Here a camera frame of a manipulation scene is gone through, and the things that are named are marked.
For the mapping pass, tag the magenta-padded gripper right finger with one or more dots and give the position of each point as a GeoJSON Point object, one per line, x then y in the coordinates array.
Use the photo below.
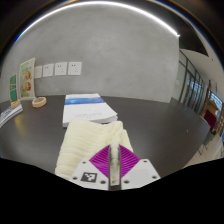
{"type": "Point", "coordinates": [141, 171]}

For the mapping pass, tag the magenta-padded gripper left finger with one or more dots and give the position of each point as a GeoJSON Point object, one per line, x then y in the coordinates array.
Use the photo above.
{"type": "Point", "coordinates": [87, 175]}

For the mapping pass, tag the beige tape roll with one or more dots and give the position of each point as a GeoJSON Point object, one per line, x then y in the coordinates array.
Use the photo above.
{"type": "Point", "coordinates": [35, 103]}

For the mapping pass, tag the small sign on wooden base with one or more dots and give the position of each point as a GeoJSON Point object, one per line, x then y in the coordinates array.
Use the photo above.
{"type": "Point", "coordinates": [13, 88]}

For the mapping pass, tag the large acrylic sign stand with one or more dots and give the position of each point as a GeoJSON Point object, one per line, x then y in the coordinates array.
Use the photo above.
{"type": "Point", "coordinates": [26, 78]}

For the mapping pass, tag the cream terry towel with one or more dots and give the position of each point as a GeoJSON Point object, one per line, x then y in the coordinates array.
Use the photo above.
{"type": "Point", "coordinates": [86, 143]}

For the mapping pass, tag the white book with blue band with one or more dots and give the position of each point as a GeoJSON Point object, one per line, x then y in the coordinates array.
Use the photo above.
{"type": "Point", "coordinates": [86, 111]}

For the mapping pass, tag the dark-framed glass partition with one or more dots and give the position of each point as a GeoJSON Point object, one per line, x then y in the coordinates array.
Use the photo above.
{"type": "Point", "coordinates": [193, 86]}

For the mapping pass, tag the grey-blue printed magazine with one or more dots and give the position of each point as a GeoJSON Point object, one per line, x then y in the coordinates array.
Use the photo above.
{"type": "Point", "coordinates": [8, 115]}

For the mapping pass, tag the curved ceiling light strip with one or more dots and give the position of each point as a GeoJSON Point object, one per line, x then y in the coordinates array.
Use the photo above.
{"type": "Point", "coordinates": [100, 3]}

